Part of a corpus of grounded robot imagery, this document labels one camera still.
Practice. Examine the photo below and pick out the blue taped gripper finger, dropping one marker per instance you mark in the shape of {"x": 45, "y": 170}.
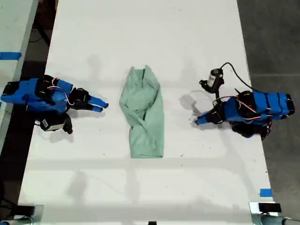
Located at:
{"x": 98, "y": 101}
{"x": 203, "y": 122}
{"x": 93, "y": 108}
{"x": 205, "y": 115}

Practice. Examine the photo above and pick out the pale green T-shirt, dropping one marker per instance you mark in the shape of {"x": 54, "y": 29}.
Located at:
{"x": 143, "y": 112}

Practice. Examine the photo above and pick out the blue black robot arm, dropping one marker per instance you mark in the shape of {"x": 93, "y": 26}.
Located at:
{"x": 269, "y": 104}
{"x": 25, "y": 95}

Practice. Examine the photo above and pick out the long blue tape strip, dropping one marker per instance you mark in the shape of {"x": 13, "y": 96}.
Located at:
{"x": 10, "y": 56}

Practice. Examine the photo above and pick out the white side table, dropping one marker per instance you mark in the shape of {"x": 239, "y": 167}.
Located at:
{"x": 14, "y": 35}

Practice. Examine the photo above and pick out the short blue tape strip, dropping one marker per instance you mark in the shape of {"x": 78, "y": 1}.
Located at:
{"x": 266, "y": 192}

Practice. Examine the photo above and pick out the small black box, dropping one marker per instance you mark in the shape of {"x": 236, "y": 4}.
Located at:
{"x": 269, "y": 207}
{"x": 25, "y": 209}

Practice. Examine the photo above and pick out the small black clamp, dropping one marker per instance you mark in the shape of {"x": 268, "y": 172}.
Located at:
{"x": 152, "y": 223}

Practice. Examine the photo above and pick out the grey metal pipe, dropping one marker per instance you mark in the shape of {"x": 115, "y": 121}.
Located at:
{"x": 16, "y": 221}
{"x": 274, "y": 220}

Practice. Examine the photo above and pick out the black camera stalk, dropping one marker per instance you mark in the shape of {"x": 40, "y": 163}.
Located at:
{"x": 207, "y": 85}
{"x": 68, "y": 125}

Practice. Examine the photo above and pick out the black camera box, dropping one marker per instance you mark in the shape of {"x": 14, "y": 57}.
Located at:
{"x": 52, "y": 124}
{"x": 215, "y": 79}

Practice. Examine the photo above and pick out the silver metal bracket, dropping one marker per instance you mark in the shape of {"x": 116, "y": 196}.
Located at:
{"x": 253, "y": 207}
{"x": 39, "y": 211}

